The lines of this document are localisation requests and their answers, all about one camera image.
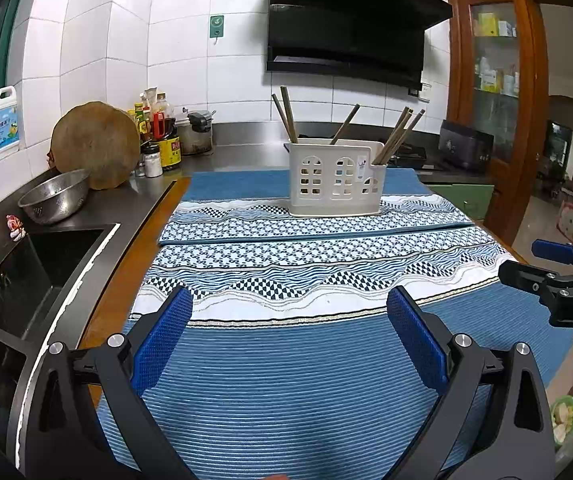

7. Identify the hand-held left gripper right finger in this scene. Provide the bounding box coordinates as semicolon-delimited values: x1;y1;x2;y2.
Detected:
387;286;553;480

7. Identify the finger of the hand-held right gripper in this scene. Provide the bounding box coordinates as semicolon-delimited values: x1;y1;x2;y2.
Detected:
498;260;567;306
531;239;573;264

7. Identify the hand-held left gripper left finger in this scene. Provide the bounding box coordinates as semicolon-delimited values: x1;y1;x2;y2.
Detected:
9;285;194;480

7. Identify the white plastic utensil holder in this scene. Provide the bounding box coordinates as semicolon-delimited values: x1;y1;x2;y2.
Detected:
284;141;386;217

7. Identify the plastic bag with vegetables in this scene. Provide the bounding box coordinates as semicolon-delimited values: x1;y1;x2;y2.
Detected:
551;395;573;462

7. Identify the black countertop appliance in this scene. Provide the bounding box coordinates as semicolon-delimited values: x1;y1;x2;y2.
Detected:
439;120;495;171

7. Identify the black kitchen sink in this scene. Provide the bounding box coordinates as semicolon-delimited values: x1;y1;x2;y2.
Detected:
0;224;121;361

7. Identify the wooden glass-door cabinet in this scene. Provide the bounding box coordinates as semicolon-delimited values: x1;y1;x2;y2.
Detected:
444;0;551;249

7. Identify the steel colander bowl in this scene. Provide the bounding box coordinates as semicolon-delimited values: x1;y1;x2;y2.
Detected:
18;169;91;225

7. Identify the group of condiment bottles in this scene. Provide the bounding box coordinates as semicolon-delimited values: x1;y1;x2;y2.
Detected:
126;87;184;179

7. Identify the round wooden chopping board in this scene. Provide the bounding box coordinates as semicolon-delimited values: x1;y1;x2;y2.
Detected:
50;101;141;191

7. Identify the steel pot with black lid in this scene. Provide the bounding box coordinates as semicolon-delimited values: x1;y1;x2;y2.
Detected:
186;110;214;156

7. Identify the white blue detergent bottle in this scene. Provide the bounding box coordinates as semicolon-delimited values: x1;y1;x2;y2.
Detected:
0;84;20;164

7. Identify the black range hood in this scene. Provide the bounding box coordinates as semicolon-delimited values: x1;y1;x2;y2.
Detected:
265;0;453;89

